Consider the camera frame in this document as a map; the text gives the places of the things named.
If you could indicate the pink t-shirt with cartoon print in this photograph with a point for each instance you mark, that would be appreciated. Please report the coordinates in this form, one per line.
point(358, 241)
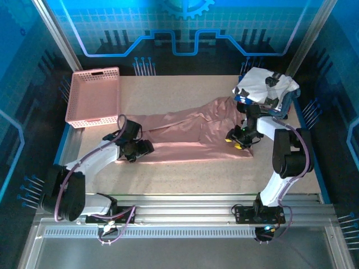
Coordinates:
point(182, 151)

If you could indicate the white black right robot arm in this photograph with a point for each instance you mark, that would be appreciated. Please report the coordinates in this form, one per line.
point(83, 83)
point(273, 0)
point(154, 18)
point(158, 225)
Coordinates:
point(273, 190)

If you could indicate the blue folded t-shirt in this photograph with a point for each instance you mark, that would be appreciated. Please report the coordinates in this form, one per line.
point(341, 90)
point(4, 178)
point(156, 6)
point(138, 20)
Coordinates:
point(290, 105)

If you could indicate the white t-shirt with black print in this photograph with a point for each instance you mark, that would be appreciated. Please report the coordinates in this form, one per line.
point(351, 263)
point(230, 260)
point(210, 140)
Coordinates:
point(255, 84)

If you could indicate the pink perforated plastic basket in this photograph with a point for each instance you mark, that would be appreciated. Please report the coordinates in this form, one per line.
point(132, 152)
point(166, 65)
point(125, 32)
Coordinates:
point(92, 95)

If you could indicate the black round connector box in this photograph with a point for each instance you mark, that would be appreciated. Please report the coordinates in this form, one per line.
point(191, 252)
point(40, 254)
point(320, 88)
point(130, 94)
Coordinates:
point(263, 235)

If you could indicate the grey metal shelf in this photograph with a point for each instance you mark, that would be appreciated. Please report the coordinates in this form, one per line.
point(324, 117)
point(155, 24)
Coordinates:
point(182, 255)

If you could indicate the aluminium side frame rail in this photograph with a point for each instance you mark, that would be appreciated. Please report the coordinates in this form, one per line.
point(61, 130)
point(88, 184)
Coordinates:
point(70, 145)

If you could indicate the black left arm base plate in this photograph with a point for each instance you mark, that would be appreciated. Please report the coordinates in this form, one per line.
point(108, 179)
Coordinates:
point(126, 214)

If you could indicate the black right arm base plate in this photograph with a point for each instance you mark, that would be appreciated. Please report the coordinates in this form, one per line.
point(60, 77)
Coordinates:
point(244, 215)

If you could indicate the aluminium front frame rail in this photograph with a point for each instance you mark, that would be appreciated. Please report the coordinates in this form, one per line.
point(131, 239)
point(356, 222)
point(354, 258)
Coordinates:
point(182, 213)

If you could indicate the aluminium frame post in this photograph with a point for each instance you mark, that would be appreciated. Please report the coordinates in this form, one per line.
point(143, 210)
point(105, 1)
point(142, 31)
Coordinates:
point(56, 33)
point(308, 36)

